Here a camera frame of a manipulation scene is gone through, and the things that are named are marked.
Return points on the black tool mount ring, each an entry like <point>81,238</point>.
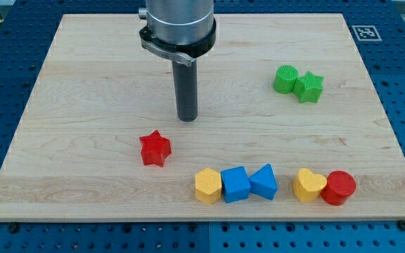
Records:
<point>182,54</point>

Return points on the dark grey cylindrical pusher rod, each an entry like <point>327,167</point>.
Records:
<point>186,91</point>

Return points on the red star block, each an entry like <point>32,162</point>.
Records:
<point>155,149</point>

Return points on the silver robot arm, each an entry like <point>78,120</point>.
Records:
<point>180,31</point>

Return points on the green star block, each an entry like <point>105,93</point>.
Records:
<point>308,88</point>

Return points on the green cylinder block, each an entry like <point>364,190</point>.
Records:
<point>285,78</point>

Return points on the light wooden board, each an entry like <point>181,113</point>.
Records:
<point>76,153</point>

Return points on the yellow hexagon block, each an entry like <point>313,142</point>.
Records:
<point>208,186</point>

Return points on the blue cube block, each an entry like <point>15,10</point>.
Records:
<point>236,184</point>

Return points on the blue triangle block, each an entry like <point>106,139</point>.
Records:
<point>263,182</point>

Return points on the yellow heart block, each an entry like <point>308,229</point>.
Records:
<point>307,185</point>

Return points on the white fiducial marker tag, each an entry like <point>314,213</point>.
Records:
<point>366,33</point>

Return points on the red cylinder block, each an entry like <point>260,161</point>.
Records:
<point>340,186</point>

